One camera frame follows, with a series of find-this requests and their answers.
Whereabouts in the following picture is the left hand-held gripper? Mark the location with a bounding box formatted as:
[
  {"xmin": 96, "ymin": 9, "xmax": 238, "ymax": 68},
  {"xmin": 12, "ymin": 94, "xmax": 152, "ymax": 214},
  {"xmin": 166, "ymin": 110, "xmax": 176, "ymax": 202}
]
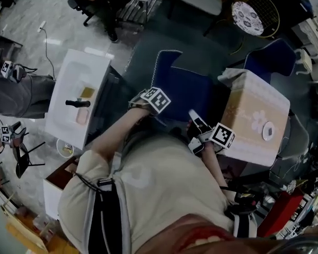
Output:
[{"xmin": 129, "ymin": 87, "xmax": 172, "ymax": 116}]

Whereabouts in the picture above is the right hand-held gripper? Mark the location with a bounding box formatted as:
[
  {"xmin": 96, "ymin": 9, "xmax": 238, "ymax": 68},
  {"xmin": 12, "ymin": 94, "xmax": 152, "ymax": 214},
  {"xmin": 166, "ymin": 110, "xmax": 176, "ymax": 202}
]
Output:
[{"xmin": 188, "ymin": 109, "xmax": 236, "ymax": 155}]

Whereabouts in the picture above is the person's left forearm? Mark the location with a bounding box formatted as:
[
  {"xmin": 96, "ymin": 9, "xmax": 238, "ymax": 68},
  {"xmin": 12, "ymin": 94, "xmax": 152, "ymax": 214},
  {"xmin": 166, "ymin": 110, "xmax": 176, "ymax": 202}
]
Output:
[{"xmin": 91, "ymin": 107, "xmax": 151, "ymax": 164}]

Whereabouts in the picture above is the person's right forearm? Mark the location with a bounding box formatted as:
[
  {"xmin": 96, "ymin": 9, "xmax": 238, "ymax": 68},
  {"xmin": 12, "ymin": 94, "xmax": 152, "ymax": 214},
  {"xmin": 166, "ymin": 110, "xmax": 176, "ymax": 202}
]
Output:
[{"xmin": 202, "ymin": 144, "xmax": 237, "ymax": 204}]

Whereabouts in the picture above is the table with checked tablecloth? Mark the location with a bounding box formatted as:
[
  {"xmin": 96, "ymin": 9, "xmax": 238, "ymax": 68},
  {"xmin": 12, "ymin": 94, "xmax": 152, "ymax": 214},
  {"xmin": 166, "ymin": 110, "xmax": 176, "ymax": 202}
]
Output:
[{"xmin": 217, "ymin": 68, "xmax": 291, "ymax": 167}]

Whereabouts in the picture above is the black office chair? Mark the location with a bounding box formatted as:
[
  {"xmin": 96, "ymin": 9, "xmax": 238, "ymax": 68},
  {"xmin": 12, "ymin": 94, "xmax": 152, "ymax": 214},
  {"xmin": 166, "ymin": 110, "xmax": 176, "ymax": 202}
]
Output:
[{"xmin": 67, "ymin": 0, "xmax": 96, "ymax": 28}]

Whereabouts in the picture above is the black metal chair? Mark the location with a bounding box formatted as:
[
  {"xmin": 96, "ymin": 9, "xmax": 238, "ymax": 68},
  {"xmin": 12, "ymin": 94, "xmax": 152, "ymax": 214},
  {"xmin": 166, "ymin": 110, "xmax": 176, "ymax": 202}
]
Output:
[{"xmin": 12, "ymin": 120, "xmax": 47, "ymax": 179}]

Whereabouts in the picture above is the flat yellow sponge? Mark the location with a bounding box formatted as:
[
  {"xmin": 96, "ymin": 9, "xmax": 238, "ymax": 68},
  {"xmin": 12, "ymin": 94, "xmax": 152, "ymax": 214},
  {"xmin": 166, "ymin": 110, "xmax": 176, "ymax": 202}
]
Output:
[{"xmin": 81, "ymin": 87, "xmax": 95, "ymax": 99}]

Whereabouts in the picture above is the white round plate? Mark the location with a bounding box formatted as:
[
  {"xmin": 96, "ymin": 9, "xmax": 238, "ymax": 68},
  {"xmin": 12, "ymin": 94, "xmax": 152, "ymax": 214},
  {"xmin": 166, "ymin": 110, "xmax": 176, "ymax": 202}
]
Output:
[{"xmin": 262, "ymin": 121, "xmax": 277, "ymax": 142}]

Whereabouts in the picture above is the person's torso in white shirt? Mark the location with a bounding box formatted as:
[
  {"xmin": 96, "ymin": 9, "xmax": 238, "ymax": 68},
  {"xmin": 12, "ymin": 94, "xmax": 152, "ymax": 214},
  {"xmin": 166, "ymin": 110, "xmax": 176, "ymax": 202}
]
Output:
[{"xmin": 57, "ymin": 135, "xmax": 258, "ymax": 254}]

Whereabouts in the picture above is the black faucet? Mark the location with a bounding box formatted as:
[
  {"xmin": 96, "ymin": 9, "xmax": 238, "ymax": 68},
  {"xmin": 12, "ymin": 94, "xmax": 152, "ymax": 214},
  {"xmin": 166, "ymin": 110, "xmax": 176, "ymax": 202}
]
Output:
[{"xmin": 65, "ymin": 100, "xmax": 92, "ymax": 108}]

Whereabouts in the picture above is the white waste bin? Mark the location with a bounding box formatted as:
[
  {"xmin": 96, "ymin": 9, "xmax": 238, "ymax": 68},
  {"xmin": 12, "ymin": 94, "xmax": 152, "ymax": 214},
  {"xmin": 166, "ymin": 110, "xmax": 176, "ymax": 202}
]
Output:
[{"xmin": 56, "ymin": 138, "xmax": 75, "ymax": 159}]

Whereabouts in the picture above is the floral round cushion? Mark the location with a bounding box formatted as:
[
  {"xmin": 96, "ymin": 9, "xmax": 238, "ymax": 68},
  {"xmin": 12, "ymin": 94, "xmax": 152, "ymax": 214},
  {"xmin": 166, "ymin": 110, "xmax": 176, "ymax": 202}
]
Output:
[{"xmin": 232, "ymin": 1, "xmax": 264, "ymax": 37}]

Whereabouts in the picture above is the white ornate stool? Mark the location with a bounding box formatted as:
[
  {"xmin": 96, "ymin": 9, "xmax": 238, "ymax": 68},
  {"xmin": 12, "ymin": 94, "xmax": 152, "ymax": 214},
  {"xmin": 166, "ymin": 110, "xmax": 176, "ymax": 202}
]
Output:
[{"xmin": 294, "ymin": 48, "xmax": 314, "ymax": 75}]

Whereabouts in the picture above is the red armchair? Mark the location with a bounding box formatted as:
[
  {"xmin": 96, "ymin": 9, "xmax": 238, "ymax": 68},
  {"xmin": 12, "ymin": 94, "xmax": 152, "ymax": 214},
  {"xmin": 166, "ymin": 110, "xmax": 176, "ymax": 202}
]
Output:
[{"xmin": 257, "ymin": 188, "xmax": 306, "ymax": 238}]

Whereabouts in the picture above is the white ornate dressing table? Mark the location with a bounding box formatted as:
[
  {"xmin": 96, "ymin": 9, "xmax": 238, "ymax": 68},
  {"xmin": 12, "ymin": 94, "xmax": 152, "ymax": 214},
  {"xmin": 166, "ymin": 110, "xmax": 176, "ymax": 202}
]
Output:
[{"xmin": 291, "ymin": 6, "xmax": 318, "ymax": 58}]

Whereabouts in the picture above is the light wooden desk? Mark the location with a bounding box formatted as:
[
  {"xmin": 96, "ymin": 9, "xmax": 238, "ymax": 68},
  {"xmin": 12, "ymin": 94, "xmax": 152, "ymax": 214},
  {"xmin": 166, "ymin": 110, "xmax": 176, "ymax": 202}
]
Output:
[{"xmin": 5, "ymin": 207, "xmax": 78, "ymax": 254}]

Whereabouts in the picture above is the black mount with red button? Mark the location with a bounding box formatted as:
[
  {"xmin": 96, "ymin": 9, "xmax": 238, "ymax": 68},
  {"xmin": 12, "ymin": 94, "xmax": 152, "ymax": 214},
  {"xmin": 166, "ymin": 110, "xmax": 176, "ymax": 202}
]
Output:
[{"xmin": 229, "ymin": 194, "xmax": 261, "ymax": 214}]

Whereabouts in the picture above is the black cable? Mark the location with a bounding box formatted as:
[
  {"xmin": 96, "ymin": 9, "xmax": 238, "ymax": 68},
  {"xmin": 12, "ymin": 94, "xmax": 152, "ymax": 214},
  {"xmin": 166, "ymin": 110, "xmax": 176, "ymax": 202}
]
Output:
[{"xmin": 42, "ymin": 28, "xmax": 57, "ymax": 80}]

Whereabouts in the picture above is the black shoulder strap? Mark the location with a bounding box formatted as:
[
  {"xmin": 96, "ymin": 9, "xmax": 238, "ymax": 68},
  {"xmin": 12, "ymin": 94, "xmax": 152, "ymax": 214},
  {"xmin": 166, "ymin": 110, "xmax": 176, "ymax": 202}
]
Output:
[
  {"xmin": 233, "ymin": 213, "xmax": 255, "ymax": 238},
  {"xmin": 89, "ymin": 178, "xmax": 123, "ymax": 254}
]

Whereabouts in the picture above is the yellow wire chair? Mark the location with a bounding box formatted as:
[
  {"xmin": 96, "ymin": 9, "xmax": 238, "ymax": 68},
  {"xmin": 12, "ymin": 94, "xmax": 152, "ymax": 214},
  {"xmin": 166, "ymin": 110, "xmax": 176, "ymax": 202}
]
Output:
[{"xmin": 214, "ymin": 0, "xmax": 281, "ymax": 56}]

